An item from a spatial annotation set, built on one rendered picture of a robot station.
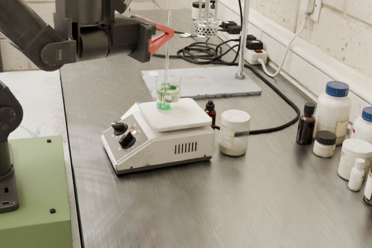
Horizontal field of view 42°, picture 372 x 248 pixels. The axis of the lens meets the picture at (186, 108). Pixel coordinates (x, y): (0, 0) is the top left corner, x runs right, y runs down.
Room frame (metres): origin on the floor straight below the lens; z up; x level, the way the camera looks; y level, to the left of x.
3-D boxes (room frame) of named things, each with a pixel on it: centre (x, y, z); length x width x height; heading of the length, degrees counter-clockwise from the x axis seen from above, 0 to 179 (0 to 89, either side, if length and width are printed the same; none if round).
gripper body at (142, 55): (0.81, 0.12, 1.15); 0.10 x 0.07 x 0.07; 41
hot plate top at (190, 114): (0.88, 0.02, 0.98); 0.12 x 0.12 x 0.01; 22
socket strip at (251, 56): (1.63, -0.16, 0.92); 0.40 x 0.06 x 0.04; 17
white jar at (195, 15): (1.99, -0.03, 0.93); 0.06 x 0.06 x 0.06
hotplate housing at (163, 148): (0.87, 0.05, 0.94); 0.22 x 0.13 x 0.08; 112
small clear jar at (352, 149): (0.82, -0.33, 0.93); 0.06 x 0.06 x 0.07
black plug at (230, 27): (1.65, -0.15, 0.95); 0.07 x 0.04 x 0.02; 107
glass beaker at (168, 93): (0.89, 0.04, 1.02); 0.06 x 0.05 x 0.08; 45
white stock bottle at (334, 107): (0.97, -0.32, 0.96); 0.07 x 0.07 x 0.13
